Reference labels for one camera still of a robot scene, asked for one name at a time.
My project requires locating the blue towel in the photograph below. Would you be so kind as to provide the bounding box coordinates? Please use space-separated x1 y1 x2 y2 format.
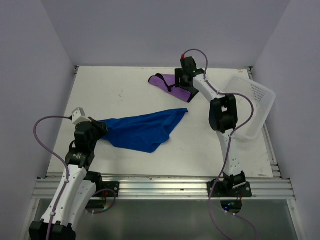
100 108 189 153

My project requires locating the white plastic basket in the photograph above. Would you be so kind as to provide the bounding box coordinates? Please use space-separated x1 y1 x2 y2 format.
222 75 276 140

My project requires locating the purple towel black trim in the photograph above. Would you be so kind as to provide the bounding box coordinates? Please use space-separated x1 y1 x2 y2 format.
148 73 199 103

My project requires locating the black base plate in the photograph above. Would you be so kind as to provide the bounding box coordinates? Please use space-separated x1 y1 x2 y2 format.
100 181 120 198
206 181 253 198

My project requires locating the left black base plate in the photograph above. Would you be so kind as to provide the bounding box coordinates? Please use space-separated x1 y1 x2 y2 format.
100 181 120 198

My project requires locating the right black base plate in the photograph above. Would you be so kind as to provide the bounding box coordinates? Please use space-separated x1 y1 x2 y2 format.
206 181 253 198

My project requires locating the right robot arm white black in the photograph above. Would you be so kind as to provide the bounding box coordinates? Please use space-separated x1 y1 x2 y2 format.
175 54 246 197

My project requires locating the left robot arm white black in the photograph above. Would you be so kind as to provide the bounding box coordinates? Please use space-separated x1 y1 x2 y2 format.
28 118 108 240

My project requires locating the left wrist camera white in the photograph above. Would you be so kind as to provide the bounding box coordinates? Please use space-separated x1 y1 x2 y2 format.
71 107 90 126

